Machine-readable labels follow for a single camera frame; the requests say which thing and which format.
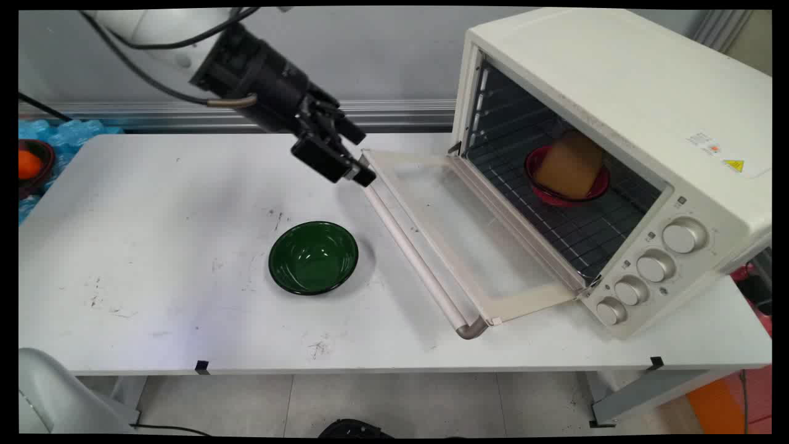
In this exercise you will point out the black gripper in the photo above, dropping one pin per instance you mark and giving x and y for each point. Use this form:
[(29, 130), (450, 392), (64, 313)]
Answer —
[(280, 86)]

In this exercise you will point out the green bowl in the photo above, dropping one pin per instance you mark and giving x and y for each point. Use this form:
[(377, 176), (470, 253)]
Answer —
[(313, 258)]

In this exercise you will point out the cream glass oven door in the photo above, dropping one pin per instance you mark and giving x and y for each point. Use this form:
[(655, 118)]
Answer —
[(456, 234)]

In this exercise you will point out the red bowl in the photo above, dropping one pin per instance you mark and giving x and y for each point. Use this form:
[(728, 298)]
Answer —
[(558, 196)]

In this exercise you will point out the blue bubble wrap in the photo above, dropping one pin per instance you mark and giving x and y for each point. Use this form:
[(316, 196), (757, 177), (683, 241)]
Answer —
[(71, 132)]

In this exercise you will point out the black tape piece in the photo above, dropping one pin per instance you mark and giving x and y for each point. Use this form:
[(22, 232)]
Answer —
[(656, 363), (202, 367)]

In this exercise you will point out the dark bowl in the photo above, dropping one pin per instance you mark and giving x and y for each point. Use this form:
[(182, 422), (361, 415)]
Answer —
[(46, 169)]

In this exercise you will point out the black round floor object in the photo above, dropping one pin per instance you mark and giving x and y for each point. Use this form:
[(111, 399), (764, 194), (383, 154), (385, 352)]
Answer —
[(354, 428)]

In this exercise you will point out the cream toaster oven body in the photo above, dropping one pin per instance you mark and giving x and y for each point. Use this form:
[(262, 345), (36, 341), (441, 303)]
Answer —
[(616, 80)]

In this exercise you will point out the orange fruit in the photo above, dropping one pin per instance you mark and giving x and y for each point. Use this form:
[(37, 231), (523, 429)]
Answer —
[(28, 164)]

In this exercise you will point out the grey table leg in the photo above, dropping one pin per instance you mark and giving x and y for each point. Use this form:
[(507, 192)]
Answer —
[(647, 394), (126, 394)]

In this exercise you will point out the small silver oven knob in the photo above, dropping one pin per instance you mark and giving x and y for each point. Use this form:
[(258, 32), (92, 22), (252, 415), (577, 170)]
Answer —
[(610, 311)]

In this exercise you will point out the large silver oven knob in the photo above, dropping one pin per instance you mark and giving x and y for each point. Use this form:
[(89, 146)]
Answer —
[(683, 236)]

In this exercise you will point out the white label sticker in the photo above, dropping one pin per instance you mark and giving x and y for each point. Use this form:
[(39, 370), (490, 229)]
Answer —
[(704, 143)]

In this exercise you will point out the grey chair back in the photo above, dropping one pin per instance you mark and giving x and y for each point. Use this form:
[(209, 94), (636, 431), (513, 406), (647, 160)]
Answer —
[(55, 394)]

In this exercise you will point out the yellow warning sticker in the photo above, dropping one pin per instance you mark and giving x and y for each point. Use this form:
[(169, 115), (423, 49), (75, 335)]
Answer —
[(734, 165)]

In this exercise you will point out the grey ribbed column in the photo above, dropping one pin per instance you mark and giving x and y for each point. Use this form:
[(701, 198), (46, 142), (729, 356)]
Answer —
[(721, 28)]

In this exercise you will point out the red and black device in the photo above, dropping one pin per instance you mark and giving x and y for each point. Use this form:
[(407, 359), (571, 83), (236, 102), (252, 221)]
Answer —
[(755, 290)]

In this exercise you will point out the orange box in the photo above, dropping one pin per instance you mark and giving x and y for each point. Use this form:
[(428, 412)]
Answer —
[(715, 407)]

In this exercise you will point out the aluminium profile rail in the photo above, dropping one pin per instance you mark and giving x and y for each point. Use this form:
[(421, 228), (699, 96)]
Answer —
[(394, 114)]

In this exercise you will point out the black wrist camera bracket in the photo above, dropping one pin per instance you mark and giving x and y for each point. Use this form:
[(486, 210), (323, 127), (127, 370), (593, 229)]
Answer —
[(225, 58)]

